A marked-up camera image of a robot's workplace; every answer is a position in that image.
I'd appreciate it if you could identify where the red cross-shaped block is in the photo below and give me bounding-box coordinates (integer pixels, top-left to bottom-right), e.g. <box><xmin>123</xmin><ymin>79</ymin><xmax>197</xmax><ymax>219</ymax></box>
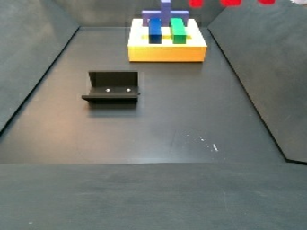
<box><xmin>187</xmin><ymin>0</ymin><xmax>276</xmax><ymax>8</ymax></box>

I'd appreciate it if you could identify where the yellow base board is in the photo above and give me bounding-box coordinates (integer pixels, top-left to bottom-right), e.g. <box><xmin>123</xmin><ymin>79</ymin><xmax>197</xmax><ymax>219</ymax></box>
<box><xmin>127</xmin><ymin>19</ymin><xmax>207</xmax><ymax>62</ymax></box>

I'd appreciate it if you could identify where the green rectangular block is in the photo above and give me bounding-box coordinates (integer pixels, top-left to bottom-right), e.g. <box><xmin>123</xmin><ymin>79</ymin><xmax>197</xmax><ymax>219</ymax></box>
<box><xmin>171</xmin><ymin>18</ymin><xmax>187</xmax><ymax>44</ymax></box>

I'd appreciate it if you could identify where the blue rectangular block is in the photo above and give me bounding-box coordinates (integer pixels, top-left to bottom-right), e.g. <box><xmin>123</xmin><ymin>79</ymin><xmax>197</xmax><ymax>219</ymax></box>
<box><xmin>148</xmin><ymin>18</ymin><xmax>161</xmax><ymax>44</ymax></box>

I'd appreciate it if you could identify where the purple cross-shaped block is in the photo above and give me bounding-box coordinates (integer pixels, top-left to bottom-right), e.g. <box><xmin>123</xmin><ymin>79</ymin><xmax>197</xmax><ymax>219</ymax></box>
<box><xmin>141</xmin><ymin>0</ymin><xmax>189</xmax><ymax>27</ymax></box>

